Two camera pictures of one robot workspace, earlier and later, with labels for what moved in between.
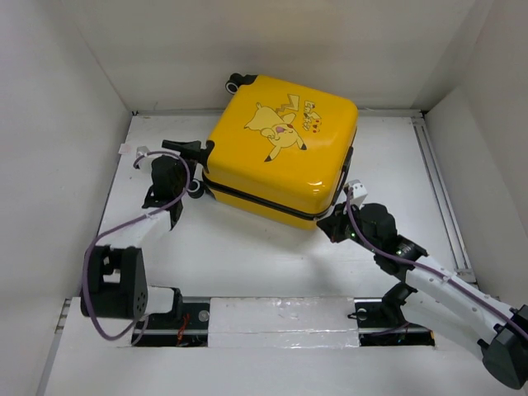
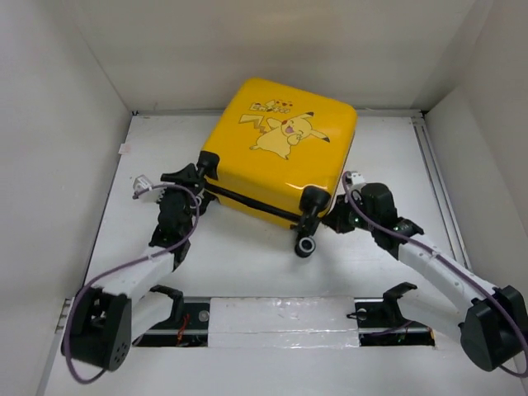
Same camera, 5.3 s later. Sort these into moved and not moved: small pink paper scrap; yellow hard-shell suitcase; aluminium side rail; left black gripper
Moved: left black gripper; yellow hard-shell suitcase
Not moved: aluminium side rail; small pink paper scrap
